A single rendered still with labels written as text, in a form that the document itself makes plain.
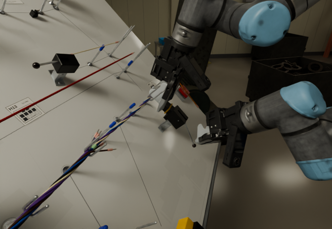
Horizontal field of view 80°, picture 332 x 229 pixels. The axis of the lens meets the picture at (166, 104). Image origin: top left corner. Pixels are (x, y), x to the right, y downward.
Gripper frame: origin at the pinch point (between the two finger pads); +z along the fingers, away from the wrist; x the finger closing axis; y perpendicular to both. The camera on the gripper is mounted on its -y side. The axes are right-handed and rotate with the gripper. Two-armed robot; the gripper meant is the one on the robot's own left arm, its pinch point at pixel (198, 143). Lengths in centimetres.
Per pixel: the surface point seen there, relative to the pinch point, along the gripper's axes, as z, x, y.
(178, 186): 2.3, 7.8, -12.4
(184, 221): -10.3, 15.5, -19.2
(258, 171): 77, -136, -6
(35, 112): -3.2, 45.6, 3.8
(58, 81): -0.2, 42.4, 13.3
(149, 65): 14.2, 9.8, 35.5
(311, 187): 48, -162, -22
